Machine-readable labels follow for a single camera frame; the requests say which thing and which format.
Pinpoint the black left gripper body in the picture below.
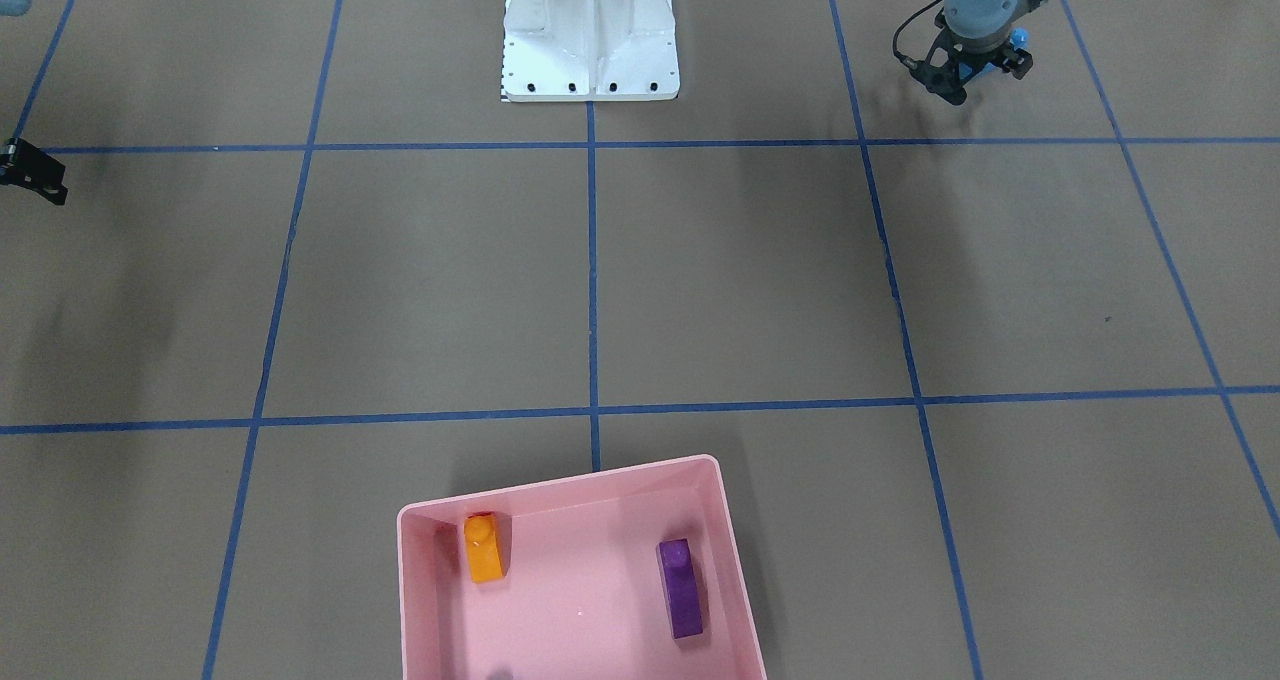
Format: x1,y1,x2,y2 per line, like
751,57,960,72
910,20,1034,106

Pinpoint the purple toy block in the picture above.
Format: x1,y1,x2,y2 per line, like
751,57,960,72
655,538,705,640

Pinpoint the orange toy block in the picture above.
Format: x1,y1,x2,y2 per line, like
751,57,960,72
462,514,506,584

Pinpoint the blue toy block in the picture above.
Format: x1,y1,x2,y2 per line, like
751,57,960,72
1009,27,1030,51

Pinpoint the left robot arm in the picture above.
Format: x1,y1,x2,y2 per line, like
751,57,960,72
892,0,1050,106

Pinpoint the pink plastic box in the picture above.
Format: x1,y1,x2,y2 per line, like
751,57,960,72
397,455,765,679

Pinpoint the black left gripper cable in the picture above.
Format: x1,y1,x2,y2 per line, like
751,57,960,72
893,0,946,69

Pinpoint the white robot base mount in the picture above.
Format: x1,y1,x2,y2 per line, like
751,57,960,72
500,0,681,102

